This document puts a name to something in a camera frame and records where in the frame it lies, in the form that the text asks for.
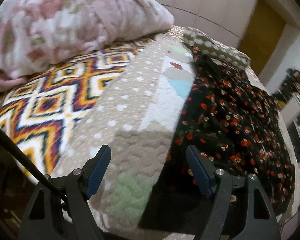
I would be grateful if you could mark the beige polka dot quilt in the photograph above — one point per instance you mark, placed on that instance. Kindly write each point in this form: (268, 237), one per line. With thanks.
(136, 116)

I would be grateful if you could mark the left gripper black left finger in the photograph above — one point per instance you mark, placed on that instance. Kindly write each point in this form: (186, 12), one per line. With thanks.
(58, 207)

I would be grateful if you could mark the olive white dotted pillow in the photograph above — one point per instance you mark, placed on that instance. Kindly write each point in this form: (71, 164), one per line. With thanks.
(199, 42)

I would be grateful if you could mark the orange geometric pattern blanket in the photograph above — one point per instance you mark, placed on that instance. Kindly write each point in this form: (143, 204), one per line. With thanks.
(39, 116)

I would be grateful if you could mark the white wardrobe doors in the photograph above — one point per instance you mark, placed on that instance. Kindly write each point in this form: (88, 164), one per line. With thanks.
(222, 20)

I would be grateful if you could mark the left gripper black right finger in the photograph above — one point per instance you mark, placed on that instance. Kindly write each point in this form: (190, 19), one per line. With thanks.
(215, 183)

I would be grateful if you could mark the cluttered clothes rack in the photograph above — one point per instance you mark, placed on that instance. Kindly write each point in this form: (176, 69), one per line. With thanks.
(289, 86)

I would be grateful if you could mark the brown wooden door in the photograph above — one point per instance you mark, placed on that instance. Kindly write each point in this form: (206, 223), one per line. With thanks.
(262, 35)

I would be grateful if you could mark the pink floral fleece blanket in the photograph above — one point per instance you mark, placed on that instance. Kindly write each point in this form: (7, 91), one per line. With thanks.
(35, 34)

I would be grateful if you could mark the black red floral dress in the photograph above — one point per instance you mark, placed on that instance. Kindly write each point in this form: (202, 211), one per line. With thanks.
(232, 124)

